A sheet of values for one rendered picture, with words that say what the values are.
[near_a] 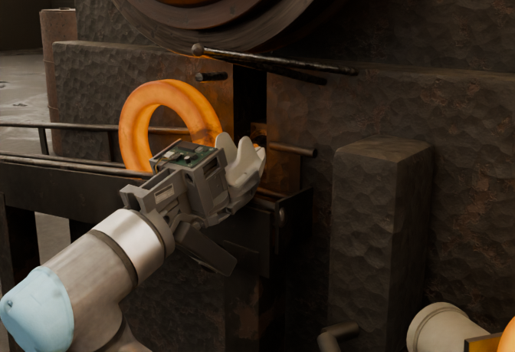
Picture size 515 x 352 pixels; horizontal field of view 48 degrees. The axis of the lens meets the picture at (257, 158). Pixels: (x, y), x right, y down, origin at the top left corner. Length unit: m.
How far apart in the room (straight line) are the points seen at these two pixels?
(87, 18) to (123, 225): 0.63
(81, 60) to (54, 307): 0.61
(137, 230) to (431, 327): 0.29
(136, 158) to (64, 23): 2.73
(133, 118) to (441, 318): 0.52
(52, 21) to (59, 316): 3.13
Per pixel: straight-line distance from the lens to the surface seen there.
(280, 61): 0.64
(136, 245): 0.59
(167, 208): 0.63
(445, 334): 0.51
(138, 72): 0.96
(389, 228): 0.60
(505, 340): 0.45
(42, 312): 0.55
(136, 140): 0.87
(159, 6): 0.74
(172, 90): 0.79
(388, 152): 0.60
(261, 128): 0.84
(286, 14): 0.63
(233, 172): 0.68
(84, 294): 0.56
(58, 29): 3.59
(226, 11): 0.66
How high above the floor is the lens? 0.95
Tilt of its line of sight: 16 degrees down
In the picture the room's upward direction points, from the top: straight up
